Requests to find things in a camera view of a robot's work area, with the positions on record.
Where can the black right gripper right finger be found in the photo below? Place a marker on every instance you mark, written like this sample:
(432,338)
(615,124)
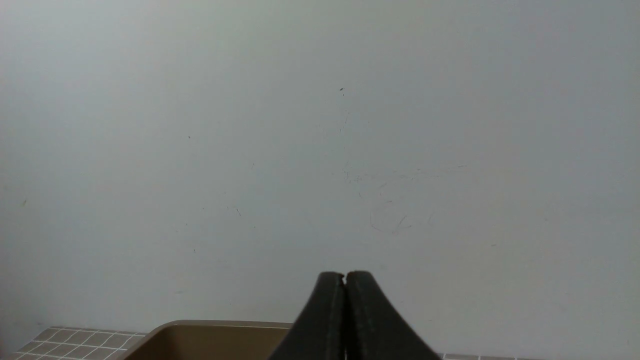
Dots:
(374,330)

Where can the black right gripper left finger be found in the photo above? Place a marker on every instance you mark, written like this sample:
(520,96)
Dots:
(317,333)

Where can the olive green plastic bin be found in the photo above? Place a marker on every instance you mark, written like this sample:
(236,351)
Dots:
(209,340)

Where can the grey checkered tablecloth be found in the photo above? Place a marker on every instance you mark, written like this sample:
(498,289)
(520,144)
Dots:
(71,343)

